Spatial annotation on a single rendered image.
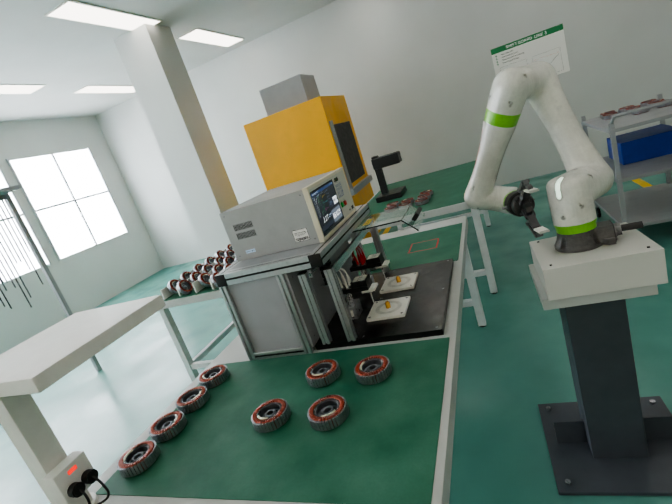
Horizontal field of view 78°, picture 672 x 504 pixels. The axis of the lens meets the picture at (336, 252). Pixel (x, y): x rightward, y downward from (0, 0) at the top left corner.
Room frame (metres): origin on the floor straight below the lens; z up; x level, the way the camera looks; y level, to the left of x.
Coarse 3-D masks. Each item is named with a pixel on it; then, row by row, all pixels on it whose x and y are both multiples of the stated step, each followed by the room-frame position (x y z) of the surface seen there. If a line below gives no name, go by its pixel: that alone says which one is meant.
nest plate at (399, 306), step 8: (408, 296) 1.53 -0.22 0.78; (376, 304) 1.55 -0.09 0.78; (384, 304) 1.53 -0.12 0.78; (392, 304) 1.50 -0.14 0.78; (400, 304) 1.48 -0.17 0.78; (408, 304) 1.47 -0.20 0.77; (376, 312) 1.48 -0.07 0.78; (384, 312) 1.45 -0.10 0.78; (392, 312) 1.43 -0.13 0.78; (400, 312) 1.41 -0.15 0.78; (368, 320) 1.45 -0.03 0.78; (376, 320) 1.43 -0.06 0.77
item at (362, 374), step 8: (368, 360) 1.16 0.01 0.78; (376, 360) 1.15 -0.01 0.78; (384, 360) 1.12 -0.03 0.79; (360, 368) 1.12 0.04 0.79; (368, 368) 1.12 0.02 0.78; (376, 368) 1.11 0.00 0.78; (384, 368) 1.08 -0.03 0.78; (360, 376) 1.08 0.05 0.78; (368, 376) 1.07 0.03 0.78; (376, 376) 1.07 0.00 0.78; (384, 376) 1.07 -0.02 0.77; (368, 384) 1.07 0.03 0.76
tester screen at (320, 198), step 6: (324, 186) 1.61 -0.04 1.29; (330, 186) 1.67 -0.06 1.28; (318, 192) 1.54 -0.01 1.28; (324, 192) 1.60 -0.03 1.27; (330, 192) 1.65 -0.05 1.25; (312, 198) 1.48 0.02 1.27; (318, 198) 1.53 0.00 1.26; (324, 198) 1.58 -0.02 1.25; (318, 204) 1.51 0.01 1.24; (324, 204) 1.56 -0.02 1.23; (336, 204) 1.67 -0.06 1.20; (318, 210) 1.50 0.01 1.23; (324, 210) 1.54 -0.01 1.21; (330, 210) 1.60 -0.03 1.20; (318, 216) 1.48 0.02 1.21; (330, 216) 1.58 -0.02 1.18; (342, 216) 1.69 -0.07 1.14; (336, 222) 1.61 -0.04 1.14; (330, 228) 1.54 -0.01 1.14
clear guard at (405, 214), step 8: (400, 208) 1.83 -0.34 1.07; (408, 208) 1.78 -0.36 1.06; (368, 216) 1.89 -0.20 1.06; (376, 216) 1.83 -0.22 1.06; (384, 216) 1.78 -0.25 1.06; (392, 216) 1.73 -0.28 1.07; (400, 216) 1.68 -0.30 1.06; (408, 216) 1.69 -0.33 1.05; (424, 216) 1.78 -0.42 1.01; (360, 224) 1.78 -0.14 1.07; (368, 224) 1.73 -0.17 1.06; (376, 224) 1.68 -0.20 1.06; (384, 224) 1.64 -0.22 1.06; (408, 224) 1.61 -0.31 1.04; (416, 224) 1.64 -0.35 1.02; (352, 232) 1.70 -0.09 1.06
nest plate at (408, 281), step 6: (402, 276) 1.76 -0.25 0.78; (408, 276) 1.73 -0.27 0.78; (414, 276) 1.71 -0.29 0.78; (384, 282) 1.76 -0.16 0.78; (390, 282) 1.73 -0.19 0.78; (396, 282) 1.71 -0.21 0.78; (402, 282) 1.69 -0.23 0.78; (408, 282) 1.67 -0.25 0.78; (414, 282) 1.65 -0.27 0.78; (384, 288) 1.69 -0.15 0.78; (390, 288) 1.67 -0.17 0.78; (396, 288) 1.64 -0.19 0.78; (402, 288) 1.63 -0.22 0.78; (408, 288) 1.62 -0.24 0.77
